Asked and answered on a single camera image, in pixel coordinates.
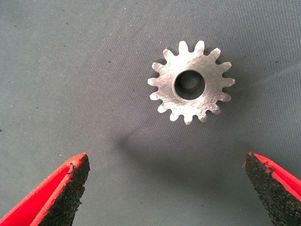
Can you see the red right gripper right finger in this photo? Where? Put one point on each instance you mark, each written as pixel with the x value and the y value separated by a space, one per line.
pixel 277 188

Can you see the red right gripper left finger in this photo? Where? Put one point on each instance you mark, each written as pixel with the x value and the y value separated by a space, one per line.
pixel 35 202

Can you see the small steel planetary gear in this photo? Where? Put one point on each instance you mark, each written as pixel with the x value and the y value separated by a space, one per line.
pixel 164 82

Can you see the dark grey table cloth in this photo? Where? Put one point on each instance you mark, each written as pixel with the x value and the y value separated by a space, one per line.
pixel 70 70

